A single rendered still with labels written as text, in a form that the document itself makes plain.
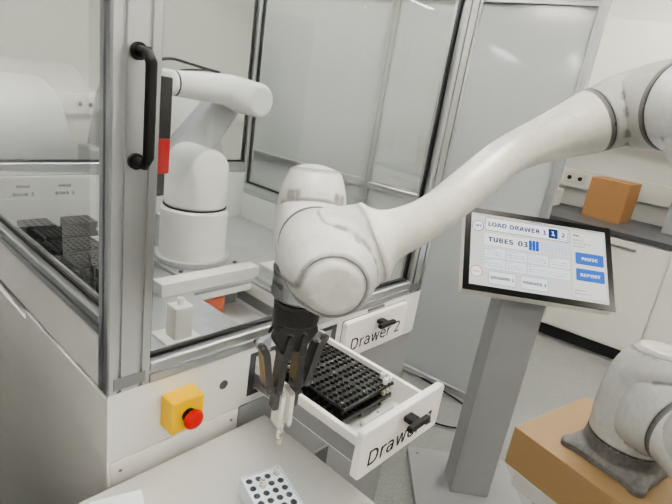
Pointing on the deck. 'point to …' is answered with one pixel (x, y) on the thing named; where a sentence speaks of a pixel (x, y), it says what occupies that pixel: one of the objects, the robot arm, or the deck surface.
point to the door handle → (146, 106)
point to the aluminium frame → (101, 367)
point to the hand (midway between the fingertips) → (282, 406)
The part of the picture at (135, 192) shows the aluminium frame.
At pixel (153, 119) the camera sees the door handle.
